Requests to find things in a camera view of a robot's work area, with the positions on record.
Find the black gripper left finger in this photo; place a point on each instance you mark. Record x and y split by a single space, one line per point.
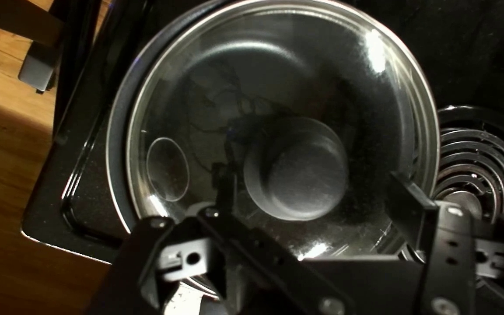
224 180

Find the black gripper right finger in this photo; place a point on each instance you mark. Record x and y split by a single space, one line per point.
412 212

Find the glass pot lid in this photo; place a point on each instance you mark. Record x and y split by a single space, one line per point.
280 128

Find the dark cooking pot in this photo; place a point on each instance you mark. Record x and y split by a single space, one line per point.
118 133

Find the black electric stove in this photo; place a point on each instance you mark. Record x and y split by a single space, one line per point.
314 103

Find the front left coil burner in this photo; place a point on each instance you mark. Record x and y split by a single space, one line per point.
471 164

